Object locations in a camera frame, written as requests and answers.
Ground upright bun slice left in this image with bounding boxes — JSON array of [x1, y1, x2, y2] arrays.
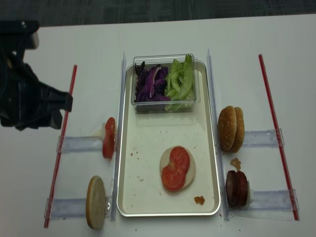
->
[[85, 175, 106, 230]]

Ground white block behind patties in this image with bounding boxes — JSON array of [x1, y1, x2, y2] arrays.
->
[[245, 181, 254, 206]]

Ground dark meat patty rear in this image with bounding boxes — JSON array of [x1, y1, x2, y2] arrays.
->
[[237, 170, 248, 207]]

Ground clear holder lower left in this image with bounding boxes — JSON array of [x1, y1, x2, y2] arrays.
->
[[43, 197, 111, 219]]

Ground purple cabbage leaves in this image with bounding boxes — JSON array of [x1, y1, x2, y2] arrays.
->
[[134, 61, 170, 102]]

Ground clear holder upper right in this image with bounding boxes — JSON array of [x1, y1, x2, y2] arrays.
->
[[242, 129, 284, 147]]

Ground left clear long rail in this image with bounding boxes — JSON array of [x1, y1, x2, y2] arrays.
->
[[109, 52, 126, 221]]

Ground clear holder upper left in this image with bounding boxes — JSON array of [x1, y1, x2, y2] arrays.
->
[[56, 136, 103, 153]]

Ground red strip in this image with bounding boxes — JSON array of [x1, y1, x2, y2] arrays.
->
[[258, 54, 300, 221], [43, 65, 78, 229]]

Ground sesame bun top rear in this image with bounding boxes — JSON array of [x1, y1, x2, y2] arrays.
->
[[231, 107, 245, 153]]

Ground clear holder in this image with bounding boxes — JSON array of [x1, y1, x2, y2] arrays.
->
[[245, 190, 299, 210], [242, 129, 284, 147], [43, 197, 111, 219], [56, 136, 103, 153]]

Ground left red strip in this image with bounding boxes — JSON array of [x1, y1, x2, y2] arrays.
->
[[43, 65, 78, 229]]

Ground green lettuce leaves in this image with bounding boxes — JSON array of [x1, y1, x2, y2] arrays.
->
[[164, 54, 196, 112]]

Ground clear plastic salad container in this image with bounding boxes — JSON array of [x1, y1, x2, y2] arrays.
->
[[130, 53, 200, 113]]

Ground cream rectangular tray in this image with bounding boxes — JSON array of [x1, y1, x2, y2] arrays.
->
[[117, 61, 221, 217]]

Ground clear holder lower right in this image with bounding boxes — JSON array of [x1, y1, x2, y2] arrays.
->
[[245, 190, 299, 210]]

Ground sesame bun top front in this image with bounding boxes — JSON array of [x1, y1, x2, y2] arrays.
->
[[218, 106, 237, 151]]

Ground brown crumb on tray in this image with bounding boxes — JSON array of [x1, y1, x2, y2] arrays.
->
[[194, 196, 205, 205]]

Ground brown crumb on table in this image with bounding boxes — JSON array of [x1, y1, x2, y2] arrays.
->
[[230, 158, 241, 170]]

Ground right red strip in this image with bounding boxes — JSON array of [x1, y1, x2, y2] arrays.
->
[[258, 54, 300, 221]]

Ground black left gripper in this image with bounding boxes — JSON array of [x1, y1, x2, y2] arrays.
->
[[0, 49, 73, 131]]

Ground sesame bun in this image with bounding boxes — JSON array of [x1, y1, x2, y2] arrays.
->
[[218, 106, 237, 151], [231, 107, 245, 153]]

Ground flat bun bottom on tray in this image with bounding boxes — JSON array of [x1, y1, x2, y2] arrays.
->
[[159, 146, 196, 191]]

